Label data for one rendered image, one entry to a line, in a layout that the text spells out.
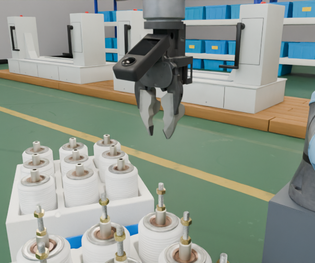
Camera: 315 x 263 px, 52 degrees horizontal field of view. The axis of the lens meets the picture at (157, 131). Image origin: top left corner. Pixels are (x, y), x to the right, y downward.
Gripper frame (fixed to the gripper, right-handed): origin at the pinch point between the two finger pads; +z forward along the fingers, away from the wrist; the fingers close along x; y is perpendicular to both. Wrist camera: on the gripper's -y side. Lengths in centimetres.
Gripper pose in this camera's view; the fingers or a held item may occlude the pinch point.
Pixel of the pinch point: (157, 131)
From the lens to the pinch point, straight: 62.5
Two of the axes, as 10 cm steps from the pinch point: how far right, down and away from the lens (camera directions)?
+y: 5.4, -2.5, 8.0
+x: -8.4, -1.6, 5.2
